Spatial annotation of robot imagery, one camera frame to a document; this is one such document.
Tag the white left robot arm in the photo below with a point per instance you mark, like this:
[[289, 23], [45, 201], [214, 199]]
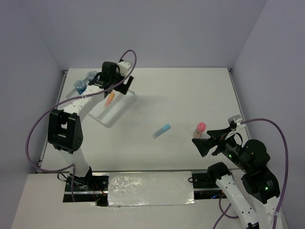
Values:
[[65, 131]]

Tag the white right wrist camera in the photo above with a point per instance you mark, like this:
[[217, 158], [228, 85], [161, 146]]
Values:
[[235, 123]]

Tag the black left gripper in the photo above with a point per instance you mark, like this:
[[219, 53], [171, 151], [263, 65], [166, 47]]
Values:
[[123, 88]]

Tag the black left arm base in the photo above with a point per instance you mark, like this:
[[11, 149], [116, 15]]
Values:
[[92, 188]]

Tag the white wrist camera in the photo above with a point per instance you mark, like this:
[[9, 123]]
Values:
[[235, 123], [124, 67]]

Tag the blue highlighter marker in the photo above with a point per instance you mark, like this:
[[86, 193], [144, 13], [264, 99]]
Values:
[[161, 131]]

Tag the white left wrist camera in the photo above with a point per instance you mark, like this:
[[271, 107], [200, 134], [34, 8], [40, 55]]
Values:
[[124, 67]]

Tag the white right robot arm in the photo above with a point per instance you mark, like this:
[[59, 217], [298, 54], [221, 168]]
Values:
[[259, 182]]

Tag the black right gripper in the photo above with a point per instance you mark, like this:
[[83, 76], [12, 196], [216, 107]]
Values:
[[203, 144]]

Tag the silver foil cover plate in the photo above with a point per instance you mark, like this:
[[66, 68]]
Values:
[[150, 189]]

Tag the pink capped bottle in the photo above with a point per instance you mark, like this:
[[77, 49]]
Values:
[[199, 130]]

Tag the white compartment tray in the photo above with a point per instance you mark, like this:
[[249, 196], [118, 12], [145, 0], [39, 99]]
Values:
[[114, 107]]

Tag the blue slime jar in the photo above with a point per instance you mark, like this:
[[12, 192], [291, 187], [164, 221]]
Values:
[[91, 75], [80, 86]]

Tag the orange highlighter marker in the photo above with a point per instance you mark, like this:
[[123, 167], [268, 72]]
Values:
[[110, 99]]

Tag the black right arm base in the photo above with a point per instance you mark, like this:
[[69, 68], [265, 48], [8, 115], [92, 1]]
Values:
[[203, 186]]

